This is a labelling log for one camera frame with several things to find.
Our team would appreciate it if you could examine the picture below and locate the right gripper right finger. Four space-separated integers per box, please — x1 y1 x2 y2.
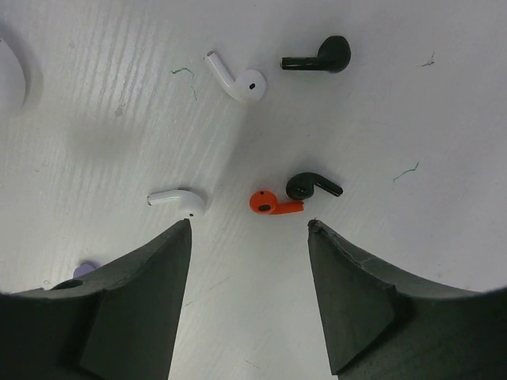
308 219 506 379

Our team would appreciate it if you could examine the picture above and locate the white earbud upper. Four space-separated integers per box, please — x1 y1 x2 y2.
204 51 267 103

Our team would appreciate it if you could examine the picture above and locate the black earbud upper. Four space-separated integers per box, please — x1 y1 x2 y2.
280 36 352 74

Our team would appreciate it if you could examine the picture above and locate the orange earbud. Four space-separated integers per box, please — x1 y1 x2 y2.
249 190 304 215

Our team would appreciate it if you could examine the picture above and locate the white earbud charging case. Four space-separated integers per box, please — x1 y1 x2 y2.
0 39 26 117

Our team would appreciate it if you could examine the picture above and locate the black earbud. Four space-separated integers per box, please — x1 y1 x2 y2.
285 172 343 200
280 36 352 74

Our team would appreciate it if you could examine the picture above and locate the white earbud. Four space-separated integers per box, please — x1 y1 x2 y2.
204 51 267 103
147 189 207 218

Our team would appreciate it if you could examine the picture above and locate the purple earbud right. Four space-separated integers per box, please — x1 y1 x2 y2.
73 261 99 279

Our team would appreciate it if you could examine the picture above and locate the white earbud lower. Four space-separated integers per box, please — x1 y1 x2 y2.
147 189 207 218

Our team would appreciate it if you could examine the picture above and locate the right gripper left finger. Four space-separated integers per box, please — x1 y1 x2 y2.
1 219 192 379

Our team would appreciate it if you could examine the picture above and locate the black earbud lower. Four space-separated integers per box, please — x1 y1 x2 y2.
285 172 343 200

